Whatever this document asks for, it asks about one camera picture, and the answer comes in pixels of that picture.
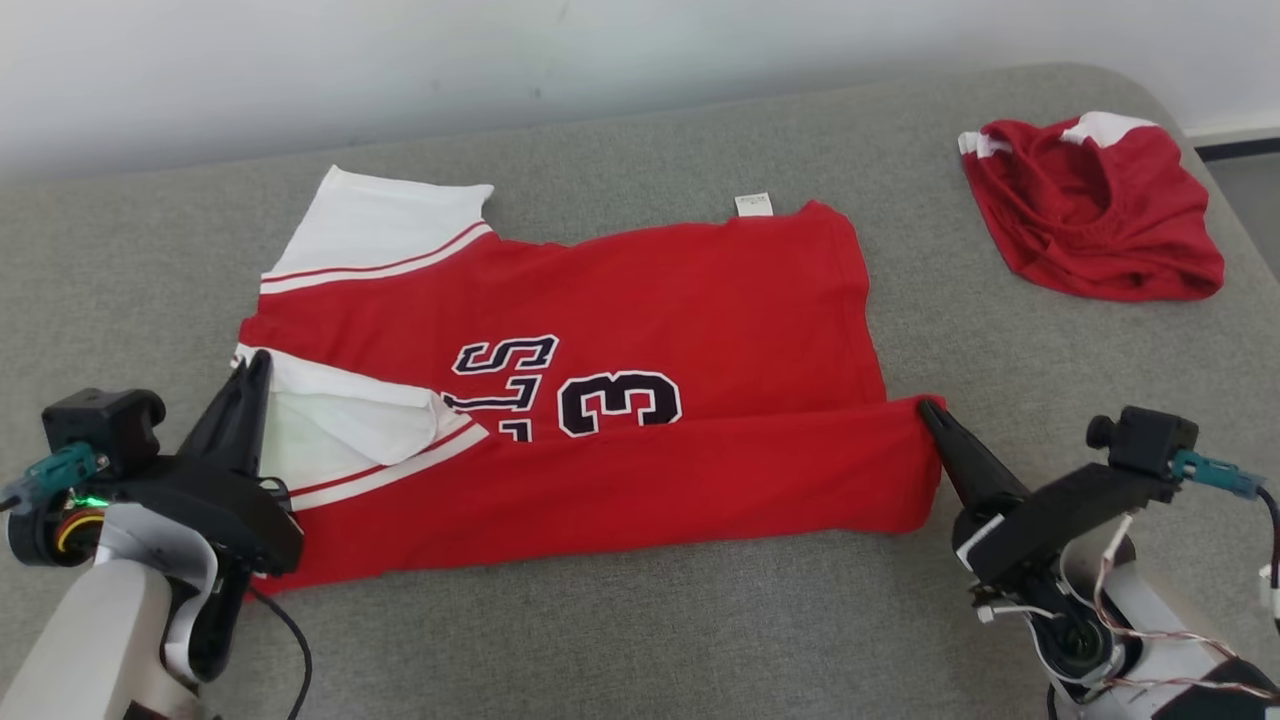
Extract thin red white wire bundle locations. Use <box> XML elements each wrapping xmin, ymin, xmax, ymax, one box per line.
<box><xmin>1093</xmin><ymin>513</ymin><xmax>1280</xmax><ymax>701</ymax></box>

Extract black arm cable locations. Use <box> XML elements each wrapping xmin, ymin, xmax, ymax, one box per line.
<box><xmin>1255</xmin><ymin>485</ymin><xmax>1280</xmax><ymax>601</ymax></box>
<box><xmin>245</xmin><ymin>585</ymin><xmax>313</xmax><ymax>720</ymax></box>

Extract red jersey with white sleeves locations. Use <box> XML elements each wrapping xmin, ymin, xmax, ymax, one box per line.
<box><xmin>232</xmin><ymin>165</ymin><xmax>946</xmax><ymax>596</ymax></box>

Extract teal right camera connector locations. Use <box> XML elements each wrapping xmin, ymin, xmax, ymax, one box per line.
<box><xmin>1170</xmin><ymin>450</ymin><xmax>1267</xmax><ymax>501</ymax></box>

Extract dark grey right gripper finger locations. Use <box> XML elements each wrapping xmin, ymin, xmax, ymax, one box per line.
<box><xmin>927</xmin><ymin>398</ymin><xmax>1032</xmax><ymax>508</ymax></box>
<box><xmin>917</xmin><ymin>399</ymin><xmax>1007</xmax><ymax>514</ymax></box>

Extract teal camera connector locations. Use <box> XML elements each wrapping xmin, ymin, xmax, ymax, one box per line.
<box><xmin>0</xmin><ymin>443</ymin><xmax>101</xmax><ymax>513</ymax></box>
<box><xmin>1170</xmin><ymin>450</ymin><xmax>1267</xmax><ymax>501</ymax></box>

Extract teal left camera connector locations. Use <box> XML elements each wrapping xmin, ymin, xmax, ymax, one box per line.
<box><xmin>0</xmin><ymin>443</ymin><xmax>101</xmax><ymax>513</ymax></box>

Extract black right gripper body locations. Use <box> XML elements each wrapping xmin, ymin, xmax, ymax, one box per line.
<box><xmin>954</xmin><ymin>464</ymin><xmax>1182</xmax><ymax>587</ymax></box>

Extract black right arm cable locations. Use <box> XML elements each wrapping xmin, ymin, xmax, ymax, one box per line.
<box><xmin>1255</xmin><ymin>485</ymin><xmax>1280</xmax><ymax>601</ymax></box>

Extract red shorts with white trim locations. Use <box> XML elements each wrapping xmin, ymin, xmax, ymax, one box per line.
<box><xmin>958</xmin><ymin>111</ymin><xmax>1226</xmax><ymax>303</ymax></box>

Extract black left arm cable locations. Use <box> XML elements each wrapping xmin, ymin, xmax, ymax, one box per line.
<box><xmin>245</xmin><ymin>585</ymin><xmax>313</xmax><ymax>720</ymax></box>

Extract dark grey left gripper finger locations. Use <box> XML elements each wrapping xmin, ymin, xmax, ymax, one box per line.
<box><xmin>227</xmin><ymin>350</ymin><xmax>274</xmax><ymax>480</ymax></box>
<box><xmin>177</xmin><ymin>355</ymin><xmax>254</xmax><ymax>472</ymax></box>

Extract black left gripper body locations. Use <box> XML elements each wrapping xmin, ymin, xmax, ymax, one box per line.
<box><xmin>99</xmin><ymin>457</ymin><xmax>305</xmax><ymax>577</ymax></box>

